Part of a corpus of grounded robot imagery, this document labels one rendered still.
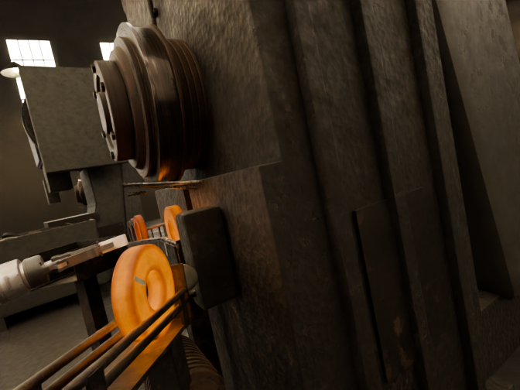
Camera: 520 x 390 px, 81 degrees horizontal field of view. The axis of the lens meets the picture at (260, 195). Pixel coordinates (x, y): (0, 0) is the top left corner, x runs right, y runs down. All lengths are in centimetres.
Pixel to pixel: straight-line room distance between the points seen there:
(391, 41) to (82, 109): 321
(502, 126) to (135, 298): 124
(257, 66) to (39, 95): 319
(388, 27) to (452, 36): 28
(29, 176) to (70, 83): 751
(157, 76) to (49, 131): 285
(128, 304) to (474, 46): 120
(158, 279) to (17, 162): 1067
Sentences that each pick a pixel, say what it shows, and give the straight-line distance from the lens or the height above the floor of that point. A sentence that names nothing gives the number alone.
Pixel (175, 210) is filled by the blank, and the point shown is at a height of 80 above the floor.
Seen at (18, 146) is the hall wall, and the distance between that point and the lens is 1124.
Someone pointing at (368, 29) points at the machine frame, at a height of 113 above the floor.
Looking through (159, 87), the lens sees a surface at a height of 111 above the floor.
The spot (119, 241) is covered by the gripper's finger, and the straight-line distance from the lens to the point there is 94.
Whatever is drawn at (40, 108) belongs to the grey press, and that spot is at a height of 187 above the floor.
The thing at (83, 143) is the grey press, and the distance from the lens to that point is 363.
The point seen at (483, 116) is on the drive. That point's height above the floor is 89.
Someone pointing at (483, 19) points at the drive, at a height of 120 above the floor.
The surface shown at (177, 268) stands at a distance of 62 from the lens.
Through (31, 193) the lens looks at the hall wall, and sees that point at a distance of 1106.
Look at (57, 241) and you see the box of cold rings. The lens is 335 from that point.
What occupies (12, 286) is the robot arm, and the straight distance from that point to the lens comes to 93.
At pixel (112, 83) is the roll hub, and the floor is 115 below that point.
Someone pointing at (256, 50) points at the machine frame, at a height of 109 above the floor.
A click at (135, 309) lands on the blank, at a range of 49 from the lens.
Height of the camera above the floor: 86
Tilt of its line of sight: 4 degrees down
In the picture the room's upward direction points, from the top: 12 degrees counter-clockwise
